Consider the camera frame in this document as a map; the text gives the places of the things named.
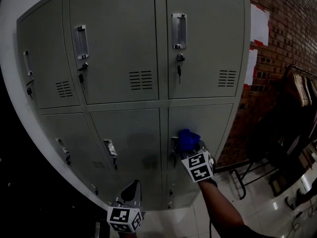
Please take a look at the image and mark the blue cloth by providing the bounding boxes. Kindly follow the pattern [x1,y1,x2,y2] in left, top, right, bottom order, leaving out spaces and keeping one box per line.
[177,128,201,153]

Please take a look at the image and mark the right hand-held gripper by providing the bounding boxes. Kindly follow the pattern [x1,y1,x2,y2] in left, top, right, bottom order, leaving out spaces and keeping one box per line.
[179,141,215,183]

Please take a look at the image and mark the row of wooden hangers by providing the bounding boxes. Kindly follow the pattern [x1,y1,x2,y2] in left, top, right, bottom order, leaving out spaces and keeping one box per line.
[288,72,317,108]

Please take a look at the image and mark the dark hanging clothes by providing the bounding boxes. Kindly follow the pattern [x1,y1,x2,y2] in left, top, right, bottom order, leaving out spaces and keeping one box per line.
[247,100,317,168]

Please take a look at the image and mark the white paper sheet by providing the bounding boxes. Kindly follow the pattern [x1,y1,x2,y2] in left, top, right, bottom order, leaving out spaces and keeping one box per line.
[245,47,259,85]
[250,3,270,46]

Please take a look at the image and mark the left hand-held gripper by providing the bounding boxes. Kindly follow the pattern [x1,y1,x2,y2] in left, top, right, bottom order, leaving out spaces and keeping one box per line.
[106,179,146,233]

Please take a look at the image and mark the thin dark cable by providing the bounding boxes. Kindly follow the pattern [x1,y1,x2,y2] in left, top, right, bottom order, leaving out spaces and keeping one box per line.
[292,204,317,230]

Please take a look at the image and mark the gray metal locker door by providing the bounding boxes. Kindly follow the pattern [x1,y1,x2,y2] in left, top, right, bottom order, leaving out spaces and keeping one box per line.
[167,104,234,172]

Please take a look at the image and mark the person's black sleeve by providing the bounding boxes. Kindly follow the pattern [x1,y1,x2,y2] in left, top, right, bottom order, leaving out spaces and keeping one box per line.
[217,223,278,238]

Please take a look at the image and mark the person's right forearm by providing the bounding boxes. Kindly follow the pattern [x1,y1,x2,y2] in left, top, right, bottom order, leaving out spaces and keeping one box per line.
[199,177,246,238]

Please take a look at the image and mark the grey metal locker cabinet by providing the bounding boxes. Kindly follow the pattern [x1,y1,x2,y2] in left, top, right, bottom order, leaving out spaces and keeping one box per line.
[16,0,252,212]

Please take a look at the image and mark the black metal garment rack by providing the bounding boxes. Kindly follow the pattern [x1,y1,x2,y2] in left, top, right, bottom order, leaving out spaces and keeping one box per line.
[229,63,317,200]

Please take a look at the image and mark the gray metal locker cabinet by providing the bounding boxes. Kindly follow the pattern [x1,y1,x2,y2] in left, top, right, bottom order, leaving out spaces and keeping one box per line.
[17,0,248,210]

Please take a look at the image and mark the brown wooden board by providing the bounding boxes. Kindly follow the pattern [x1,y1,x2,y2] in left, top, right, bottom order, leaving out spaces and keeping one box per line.
[301,145,317,168]

